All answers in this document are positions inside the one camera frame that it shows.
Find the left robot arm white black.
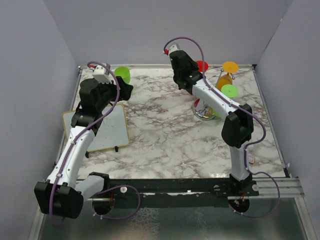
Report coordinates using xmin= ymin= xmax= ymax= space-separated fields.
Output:
xmin=34 ymin=76 xmax=133 ymax=219

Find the black front mounting rail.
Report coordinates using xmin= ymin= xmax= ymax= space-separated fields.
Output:
xmin=92 ymin=178 xmax=259 ymax=211

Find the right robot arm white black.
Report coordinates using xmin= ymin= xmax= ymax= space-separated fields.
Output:
xmin=164 ymin=49 xmax=254 ymax=196

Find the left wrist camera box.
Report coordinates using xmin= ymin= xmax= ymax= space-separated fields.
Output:
xmin=89 ymin=63 xmax=114 ymax=84

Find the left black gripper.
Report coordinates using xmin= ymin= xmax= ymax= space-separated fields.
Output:
xmin=96 ymin=76 xmax=134 ymax=112

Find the green wine glass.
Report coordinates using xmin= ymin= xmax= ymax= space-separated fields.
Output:
xmin=210 ymin=84 xmax=239 ymax=118
xmin=114 ymin=66 xmax=134 ymax=99

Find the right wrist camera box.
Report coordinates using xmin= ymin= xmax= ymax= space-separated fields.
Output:
xmin=164 ymin=42 xmax=180 ymax=56

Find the small framed whiteboard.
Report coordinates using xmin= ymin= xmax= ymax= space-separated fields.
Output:
xmin=62 ymin=103 xmax=130 ymax=153

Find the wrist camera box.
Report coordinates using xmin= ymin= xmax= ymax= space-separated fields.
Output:
xmin=164 ymin=42 xmax=180 ymax=56
xmin=89 ymin=63 xmax=114 ymax=84

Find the red plastic wine glass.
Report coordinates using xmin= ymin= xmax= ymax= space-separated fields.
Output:
xmin=196 ymin=60 xmax=209 ymax=73

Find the orange plastic wine glass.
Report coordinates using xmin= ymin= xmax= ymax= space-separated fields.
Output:
xmin=208 ymin=61 xmax=240 ymax=115

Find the chrome wire glass rack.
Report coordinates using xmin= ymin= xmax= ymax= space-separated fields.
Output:
xmin=192 ymin=67 xmax=226 ymax=120

